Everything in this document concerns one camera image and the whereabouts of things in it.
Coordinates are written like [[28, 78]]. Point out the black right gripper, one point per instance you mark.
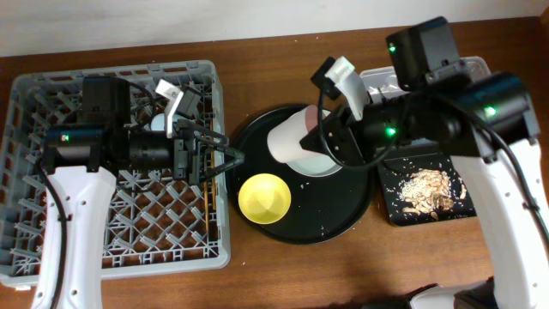
[[339, 132]]

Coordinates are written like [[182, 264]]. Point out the pink plastic cup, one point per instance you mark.
[[283, 140]]

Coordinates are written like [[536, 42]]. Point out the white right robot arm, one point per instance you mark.
[[508, 195]]

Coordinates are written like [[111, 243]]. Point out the food scraps pile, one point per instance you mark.
[[430, 192]]

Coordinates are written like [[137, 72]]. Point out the clear plastic bin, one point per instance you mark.
[[382, 83]]

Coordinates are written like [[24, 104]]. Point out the black rectangular tray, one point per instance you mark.
[[397, 169]]

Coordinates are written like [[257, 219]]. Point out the wooden chopstick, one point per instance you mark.
[[213, 189], [206, 206]]

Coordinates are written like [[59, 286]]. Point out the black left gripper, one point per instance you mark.
[[185, 154]]

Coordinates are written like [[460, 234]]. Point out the light blue plastic cup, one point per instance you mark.
[[158, 122]]

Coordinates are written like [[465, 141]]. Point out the grey round plate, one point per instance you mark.
[[309, 163]]

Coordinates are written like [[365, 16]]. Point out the round black tray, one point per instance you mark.
[[321, 208]]

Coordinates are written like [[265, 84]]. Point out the yellow bowl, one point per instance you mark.
[[264, 198]]

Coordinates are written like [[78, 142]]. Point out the grey dish rack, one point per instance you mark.
[[155, 224]]

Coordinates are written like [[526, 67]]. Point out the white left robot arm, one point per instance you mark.
[[77, 204]]

